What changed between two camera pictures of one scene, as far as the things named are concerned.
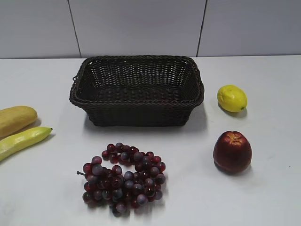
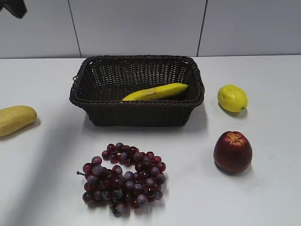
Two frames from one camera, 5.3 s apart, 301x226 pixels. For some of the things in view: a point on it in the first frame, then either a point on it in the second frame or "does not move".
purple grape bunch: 125,178 does not move
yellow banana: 15,142 → 161,92
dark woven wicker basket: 138,91 does not move
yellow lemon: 232,98 does not move
